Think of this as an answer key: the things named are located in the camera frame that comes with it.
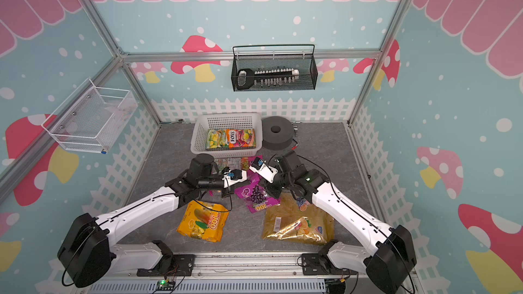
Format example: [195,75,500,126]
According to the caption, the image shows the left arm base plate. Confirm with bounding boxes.
[136,254,196,277]

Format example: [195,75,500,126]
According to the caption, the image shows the white wire wall basket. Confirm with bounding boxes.
[41,78,138,155]

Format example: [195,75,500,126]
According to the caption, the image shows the green Fox's candy bag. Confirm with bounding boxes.
[206,129,229,150]

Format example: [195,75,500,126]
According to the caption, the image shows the yellow mango candy bag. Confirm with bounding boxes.
[177,201,229,243]

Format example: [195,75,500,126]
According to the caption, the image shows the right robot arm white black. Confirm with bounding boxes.
[250,151,417,293]

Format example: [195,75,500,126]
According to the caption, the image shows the black white brush tool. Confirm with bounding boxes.
[236,69,300,90]

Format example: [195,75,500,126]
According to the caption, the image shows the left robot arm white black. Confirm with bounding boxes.
[57,154,231,288]

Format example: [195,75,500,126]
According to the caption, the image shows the large gold candy bag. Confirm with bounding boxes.
[261,193,335,245]

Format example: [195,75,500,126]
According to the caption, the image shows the small green circuit board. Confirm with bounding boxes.
[156,279,176,291]

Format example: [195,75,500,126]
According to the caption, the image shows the purple grape candy bag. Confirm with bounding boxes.
[234,182,281,214]

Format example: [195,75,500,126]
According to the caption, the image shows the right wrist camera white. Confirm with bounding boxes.
[249,157,278,184]

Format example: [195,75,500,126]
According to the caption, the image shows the white plastic perforated basket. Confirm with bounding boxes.
[191,113,263,158]

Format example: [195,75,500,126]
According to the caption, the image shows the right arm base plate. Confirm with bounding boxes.
[296,253,356,277]

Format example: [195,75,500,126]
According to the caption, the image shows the large pink mixed candy bag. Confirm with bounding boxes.
[215,156,260,186]

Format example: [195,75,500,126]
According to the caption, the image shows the orange Fox's candy bag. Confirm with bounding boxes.
[226,129,256,148]

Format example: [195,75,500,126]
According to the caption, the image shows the black wire wall basket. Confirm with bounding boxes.
[231,44,318,92]

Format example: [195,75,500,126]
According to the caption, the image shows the aluminium front rail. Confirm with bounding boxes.
[79,250,418,280]

